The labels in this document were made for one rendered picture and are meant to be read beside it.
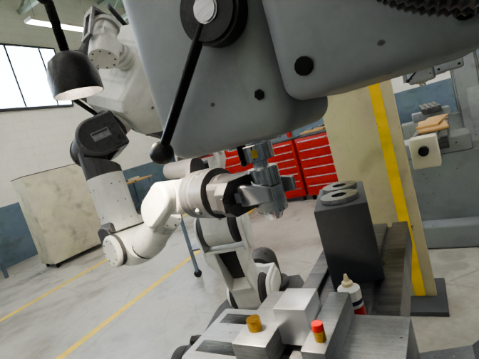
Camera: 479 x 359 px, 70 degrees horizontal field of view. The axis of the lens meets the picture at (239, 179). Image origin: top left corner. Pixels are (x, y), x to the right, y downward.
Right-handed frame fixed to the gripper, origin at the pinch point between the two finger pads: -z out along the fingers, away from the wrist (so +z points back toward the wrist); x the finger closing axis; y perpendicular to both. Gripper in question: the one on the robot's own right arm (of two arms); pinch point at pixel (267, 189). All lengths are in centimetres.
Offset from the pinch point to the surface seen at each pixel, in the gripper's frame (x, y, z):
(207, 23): -11.0, -20.9, -8.1
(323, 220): 26.3, 15.5, 10.3
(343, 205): 29.2, 13.0, 6.0
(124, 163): 412, 1, 917
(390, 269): 35.9, 31.6, 1.7
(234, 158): 355, 37, 391
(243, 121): -8.3, -10.5, -6.8
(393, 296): 25.0, 31.5, -3.1
